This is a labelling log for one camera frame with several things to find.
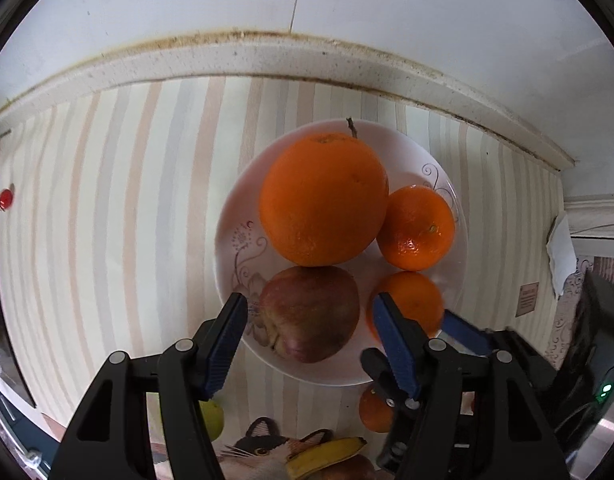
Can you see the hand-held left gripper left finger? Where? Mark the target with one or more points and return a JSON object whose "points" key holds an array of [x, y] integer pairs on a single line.
{"points": [[227, 345]]}

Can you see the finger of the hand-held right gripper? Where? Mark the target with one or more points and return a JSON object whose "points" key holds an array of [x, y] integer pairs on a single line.
{"points": [[379, 371], [462, 330]]}

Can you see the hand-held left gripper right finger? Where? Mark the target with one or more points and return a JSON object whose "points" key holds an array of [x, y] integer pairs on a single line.
{"points": [[397, 350]]}

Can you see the small mandarin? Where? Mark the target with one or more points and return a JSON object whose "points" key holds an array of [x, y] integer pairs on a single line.
{"points": [[374, 412], [412, 295], [417, 230]]}

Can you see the green apple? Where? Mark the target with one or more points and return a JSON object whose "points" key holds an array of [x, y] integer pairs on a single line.
{"points": [[213, 420]]}

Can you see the yellow banana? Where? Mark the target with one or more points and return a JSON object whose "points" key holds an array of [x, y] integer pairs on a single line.
{"points": [[327, 457]]}

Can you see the white floral plate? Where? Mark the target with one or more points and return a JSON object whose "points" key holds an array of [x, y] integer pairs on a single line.
{"points": [[247, 195]]}

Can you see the large orange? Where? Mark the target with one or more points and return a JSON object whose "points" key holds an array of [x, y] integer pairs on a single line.
{"points": [[322, 200]]}

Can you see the small brown square tag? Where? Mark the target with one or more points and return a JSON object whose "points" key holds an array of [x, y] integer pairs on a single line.
{"points": [[527, 300]]}

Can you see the patterned glass door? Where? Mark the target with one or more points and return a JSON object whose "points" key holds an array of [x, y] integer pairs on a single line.
{"points": [[609, 265]]}

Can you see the white folded cloth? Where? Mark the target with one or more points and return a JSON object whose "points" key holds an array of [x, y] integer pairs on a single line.
{"points": [[562, 255]]}

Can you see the striped mat with cat print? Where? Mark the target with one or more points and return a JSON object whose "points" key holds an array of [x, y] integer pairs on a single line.
{"points": [[112, 235]]}

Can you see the blue cabinet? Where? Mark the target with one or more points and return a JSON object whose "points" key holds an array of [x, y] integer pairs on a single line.
{"points": [[17, 430]]}

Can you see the small red tomato decoration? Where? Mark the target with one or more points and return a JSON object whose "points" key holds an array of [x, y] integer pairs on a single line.
{"points": [[6, 198]]}

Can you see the white door frame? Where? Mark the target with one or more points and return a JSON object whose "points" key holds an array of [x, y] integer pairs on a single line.
{"points": [[594, 210]]}

